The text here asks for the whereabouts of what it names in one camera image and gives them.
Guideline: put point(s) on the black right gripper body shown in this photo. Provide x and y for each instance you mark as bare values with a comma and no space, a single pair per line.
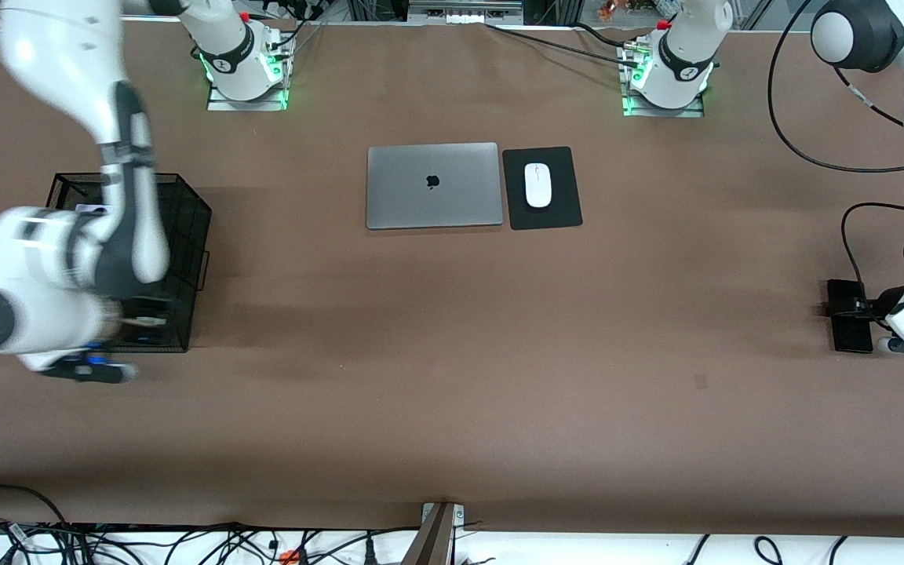
138,314

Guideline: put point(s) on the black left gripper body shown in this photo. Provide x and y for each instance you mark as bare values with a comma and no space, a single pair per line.
883,302

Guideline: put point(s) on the black slab phone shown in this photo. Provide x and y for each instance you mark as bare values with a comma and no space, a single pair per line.
852,337

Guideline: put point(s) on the white flip phone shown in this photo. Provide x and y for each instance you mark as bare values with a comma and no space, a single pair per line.
92,209

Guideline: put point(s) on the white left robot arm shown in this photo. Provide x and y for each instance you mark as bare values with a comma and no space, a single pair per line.
683,47

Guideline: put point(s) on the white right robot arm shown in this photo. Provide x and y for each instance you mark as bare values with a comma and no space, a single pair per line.
67,47

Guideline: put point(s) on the silver closed laptop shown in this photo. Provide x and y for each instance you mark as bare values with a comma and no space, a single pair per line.
405,188

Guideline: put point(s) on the orange connector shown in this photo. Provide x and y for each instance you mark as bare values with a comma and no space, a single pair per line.
289,557

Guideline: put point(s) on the black mouse pad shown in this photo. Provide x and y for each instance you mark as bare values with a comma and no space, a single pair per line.
566,188

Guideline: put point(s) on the white computer mouse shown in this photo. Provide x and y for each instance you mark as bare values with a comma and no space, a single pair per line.
538,186

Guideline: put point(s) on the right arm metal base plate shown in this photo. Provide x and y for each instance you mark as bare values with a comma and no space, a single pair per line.
220,104

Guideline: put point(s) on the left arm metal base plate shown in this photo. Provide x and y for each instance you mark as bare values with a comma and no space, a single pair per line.
695,111

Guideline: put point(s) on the metal camera mount pole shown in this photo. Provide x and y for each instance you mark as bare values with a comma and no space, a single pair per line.
432,541

